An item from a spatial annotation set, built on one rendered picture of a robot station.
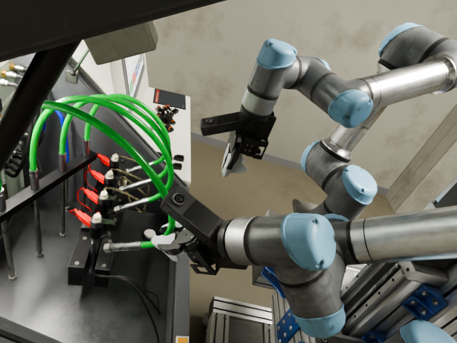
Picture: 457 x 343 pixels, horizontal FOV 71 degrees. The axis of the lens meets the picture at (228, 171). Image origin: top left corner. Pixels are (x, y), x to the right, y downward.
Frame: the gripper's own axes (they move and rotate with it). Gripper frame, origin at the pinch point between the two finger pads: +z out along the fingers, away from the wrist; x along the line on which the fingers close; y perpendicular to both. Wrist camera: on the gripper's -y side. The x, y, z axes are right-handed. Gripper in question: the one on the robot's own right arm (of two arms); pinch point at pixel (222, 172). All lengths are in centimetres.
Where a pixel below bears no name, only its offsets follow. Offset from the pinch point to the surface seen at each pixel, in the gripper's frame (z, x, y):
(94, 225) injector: 12.0, -13.4, -29.0
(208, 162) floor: 122, 172, 37
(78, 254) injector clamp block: 23.9, -13.3, -32.4
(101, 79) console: -7.4, 23.0, -36.0
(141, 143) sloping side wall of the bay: 9.0, 19.3, -22.3
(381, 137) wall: 61, 182, 196
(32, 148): -0.6, -4.7, -44.5
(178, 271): 26.9, -13.5, -6.1
